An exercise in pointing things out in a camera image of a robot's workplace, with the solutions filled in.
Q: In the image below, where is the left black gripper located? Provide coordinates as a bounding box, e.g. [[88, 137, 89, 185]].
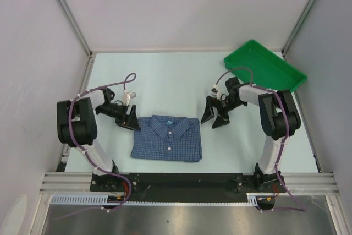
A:
[[95, 103, 141, 131]]

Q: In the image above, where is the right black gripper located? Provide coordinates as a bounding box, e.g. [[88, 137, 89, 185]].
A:
[[201, 95, 245, 128]]

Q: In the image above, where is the blue checkered long sleeve shirt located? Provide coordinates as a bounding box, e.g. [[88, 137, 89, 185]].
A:
[[130, 115, 202, 163]]

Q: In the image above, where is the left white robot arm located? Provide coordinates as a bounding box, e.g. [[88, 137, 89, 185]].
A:
[[57, 88, 141, 191]]

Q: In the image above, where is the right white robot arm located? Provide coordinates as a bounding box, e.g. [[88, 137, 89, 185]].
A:
[[201, 77, 301, 192]]

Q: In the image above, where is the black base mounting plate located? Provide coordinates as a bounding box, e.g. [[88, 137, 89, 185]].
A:
[[90, 173, 285, 203]]

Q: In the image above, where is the green plastic tray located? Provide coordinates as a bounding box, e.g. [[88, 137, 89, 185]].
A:
[[224, 40, 307, 92]]

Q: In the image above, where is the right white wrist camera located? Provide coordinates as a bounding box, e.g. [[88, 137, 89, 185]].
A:
[[211, 84, 224, 100]]

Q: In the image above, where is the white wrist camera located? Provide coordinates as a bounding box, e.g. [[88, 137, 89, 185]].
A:
[[122, 90, 136, 106], [211, 84, 224, 100]]

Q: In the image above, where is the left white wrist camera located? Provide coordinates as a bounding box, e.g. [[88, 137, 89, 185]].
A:
[[122, 90, 136, 106]]

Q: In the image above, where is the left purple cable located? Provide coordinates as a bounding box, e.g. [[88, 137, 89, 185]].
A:
[[52, 72, 138, 221]]

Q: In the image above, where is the grey slotted cable duct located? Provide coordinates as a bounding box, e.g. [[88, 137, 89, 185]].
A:
[[49, 193, 274, 207]]

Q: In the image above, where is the aluminium frame rail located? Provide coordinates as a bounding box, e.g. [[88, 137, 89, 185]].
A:
[[40, 172, 339, 195]]

